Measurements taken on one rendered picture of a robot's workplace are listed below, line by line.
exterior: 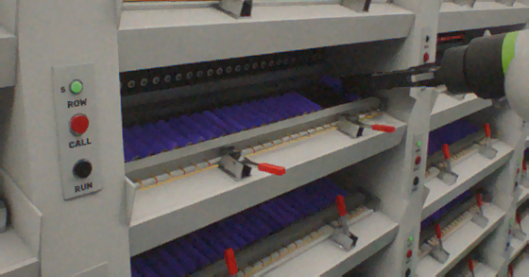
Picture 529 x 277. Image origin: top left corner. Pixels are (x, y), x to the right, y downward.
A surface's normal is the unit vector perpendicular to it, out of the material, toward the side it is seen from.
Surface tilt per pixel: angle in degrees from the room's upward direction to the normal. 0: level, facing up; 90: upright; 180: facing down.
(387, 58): 90
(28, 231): 90
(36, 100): 90
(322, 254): 17
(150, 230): 107
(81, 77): 90
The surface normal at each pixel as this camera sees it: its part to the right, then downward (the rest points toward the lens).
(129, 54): 0.70, 0.45
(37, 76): 0.74, 0.17
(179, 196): 0.23, -0.87
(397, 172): -0.67, 0.18
